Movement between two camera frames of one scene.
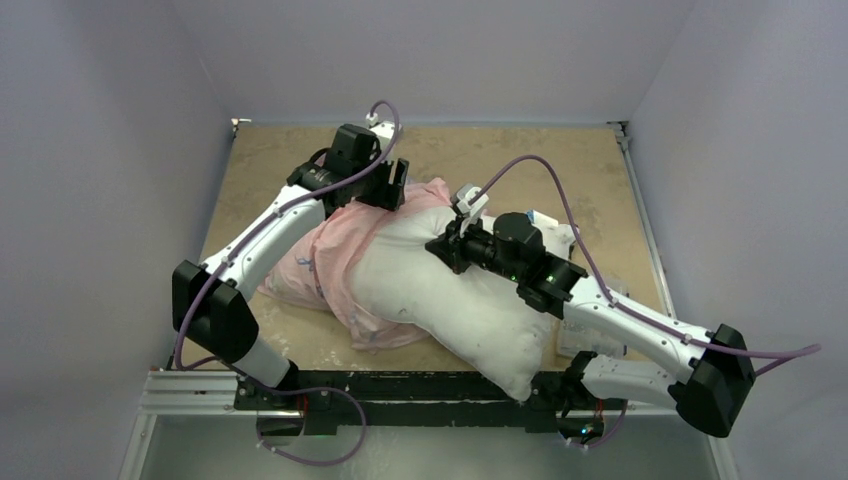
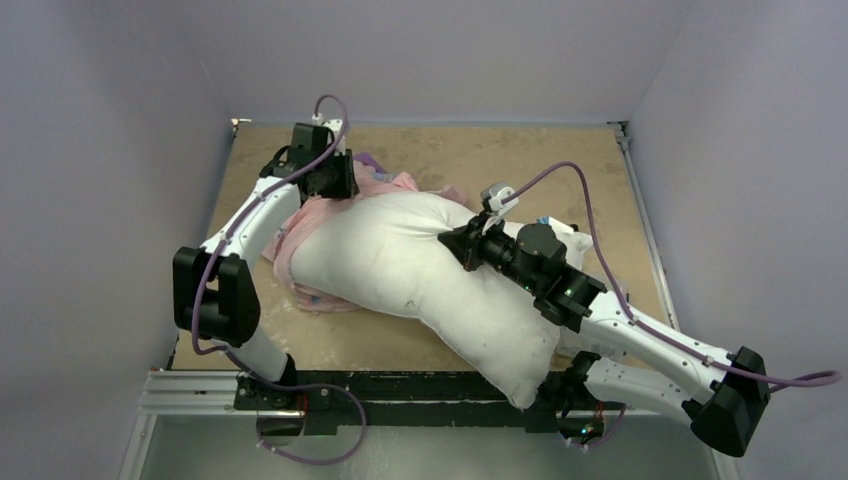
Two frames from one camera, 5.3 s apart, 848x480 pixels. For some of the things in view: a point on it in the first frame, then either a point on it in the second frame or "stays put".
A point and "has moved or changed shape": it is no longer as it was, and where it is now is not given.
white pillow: [477, 319] stays put
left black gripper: [389, 195] -> [345, 188]
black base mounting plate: [326, 398] stays put
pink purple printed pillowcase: [319, 272] has moved or changed shape
